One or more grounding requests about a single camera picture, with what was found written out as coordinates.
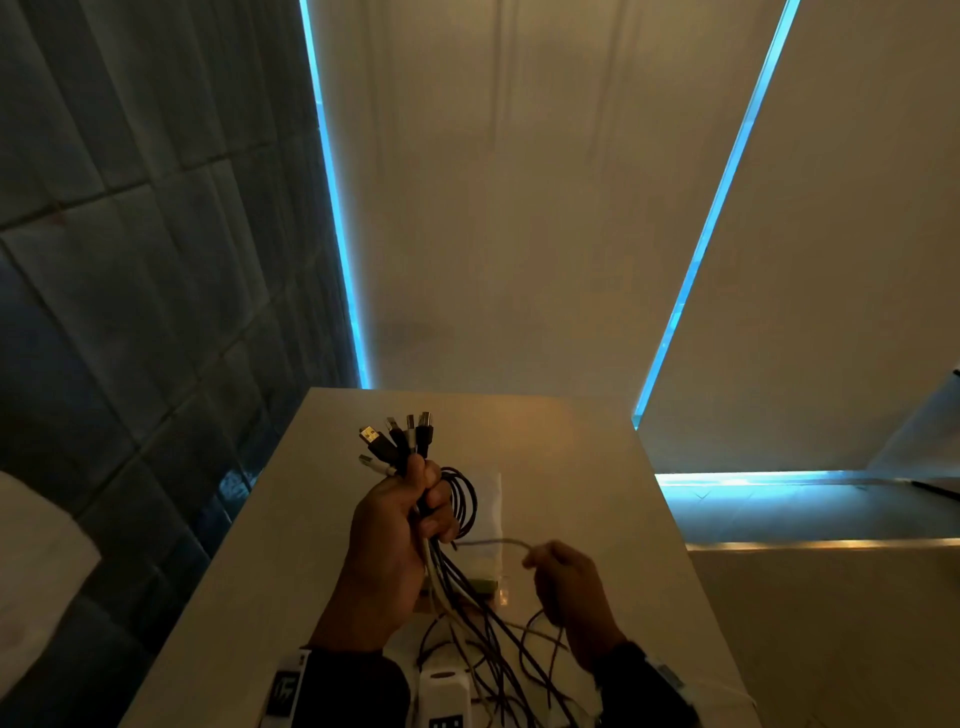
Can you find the person's right hand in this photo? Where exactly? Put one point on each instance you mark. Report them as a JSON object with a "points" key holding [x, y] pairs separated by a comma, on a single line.
{"points": [[577, 600]]}

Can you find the white table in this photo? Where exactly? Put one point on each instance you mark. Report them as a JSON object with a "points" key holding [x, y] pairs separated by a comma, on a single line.
{"points": [[585, 442]]}

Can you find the window sill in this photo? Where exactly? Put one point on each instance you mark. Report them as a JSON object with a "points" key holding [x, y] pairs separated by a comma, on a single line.
{"points": [[787, 510]]}

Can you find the person's left hand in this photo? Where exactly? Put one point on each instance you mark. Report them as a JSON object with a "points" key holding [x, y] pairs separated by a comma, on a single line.
{"points": [[382, 547]]}

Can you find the white pillow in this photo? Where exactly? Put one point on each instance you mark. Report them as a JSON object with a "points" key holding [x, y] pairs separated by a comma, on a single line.
{"points": [[37, 577]]}

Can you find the white plastic pouch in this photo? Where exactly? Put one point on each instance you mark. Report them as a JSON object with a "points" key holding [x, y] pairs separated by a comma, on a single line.
{"points": [[487, 517]]}

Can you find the black tripod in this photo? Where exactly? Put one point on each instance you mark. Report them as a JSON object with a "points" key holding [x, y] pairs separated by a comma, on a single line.
{"points": [[937, 490]]}

